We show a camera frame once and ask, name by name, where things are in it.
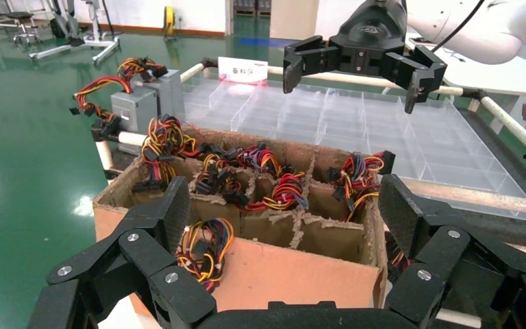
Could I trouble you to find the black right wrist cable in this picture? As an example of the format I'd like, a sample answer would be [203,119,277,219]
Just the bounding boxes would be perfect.
[431,0,488,51]

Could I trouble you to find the white label sign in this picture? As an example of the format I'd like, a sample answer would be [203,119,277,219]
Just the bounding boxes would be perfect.
[217,56,269,85]

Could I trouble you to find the power supply with colourful wires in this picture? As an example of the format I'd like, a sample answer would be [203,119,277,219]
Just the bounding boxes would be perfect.
[174,217,236,293]
[245,172,310,213]
[384,236,412,286]
[238,143,288,179]
[170,68,187,115]
[68,76,160,137]
[117,56,175,120]
[186,141,240,170]
[131,115,198,194]
[194,154,251,209]

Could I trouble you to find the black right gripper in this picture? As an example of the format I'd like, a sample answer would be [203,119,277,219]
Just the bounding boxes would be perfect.
[283,0,449,114]

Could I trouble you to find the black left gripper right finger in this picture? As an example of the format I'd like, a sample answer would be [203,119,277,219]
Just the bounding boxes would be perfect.
[378,174,526,329]

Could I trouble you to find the yellow round object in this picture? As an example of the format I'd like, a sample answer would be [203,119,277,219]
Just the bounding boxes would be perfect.
[163,5,176,37]

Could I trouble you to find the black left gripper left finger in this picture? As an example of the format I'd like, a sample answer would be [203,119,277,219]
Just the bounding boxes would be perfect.
[26,175,218,329]

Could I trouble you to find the white metal equipment stand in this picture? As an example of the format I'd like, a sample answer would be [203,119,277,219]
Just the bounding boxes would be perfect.
[29,0,121,62]

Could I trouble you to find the black office chair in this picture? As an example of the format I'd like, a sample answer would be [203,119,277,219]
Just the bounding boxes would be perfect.
[0,11,42,47]

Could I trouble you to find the clear acrylic divider tray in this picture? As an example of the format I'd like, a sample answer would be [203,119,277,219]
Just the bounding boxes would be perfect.
[183,77,526,223]

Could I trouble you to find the wire harness right cell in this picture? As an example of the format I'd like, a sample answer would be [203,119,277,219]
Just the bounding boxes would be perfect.
[328,151,397,223]

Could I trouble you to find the brown divided cardboard box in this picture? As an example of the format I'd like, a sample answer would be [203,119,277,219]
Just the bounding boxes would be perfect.
[92,127,388,319]

